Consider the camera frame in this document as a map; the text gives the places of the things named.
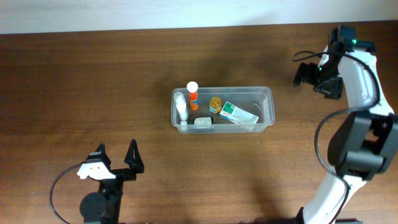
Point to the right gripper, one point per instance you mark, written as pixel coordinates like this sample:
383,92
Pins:
331,91

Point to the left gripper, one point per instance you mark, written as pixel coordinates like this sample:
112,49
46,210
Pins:
135,165

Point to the white spray bottle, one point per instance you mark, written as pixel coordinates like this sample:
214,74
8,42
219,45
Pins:
181,106

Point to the dark bottle white cap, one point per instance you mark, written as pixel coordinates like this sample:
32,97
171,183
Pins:
204,122

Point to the white green medicine box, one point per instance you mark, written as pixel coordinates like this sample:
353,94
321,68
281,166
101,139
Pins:
236,115

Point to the orange tablet tube white cap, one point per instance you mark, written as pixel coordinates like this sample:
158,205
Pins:
192,88

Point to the small gold-lid jar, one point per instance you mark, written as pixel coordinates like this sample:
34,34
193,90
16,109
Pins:
215,105

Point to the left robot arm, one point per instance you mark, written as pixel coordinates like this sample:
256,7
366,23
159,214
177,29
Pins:
103,206

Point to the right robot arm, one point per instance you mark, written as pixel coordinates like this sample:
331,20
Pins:
354,144

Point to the clear plastic container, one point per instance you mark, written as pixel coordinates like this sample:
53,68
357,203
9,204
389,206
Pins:
257,100

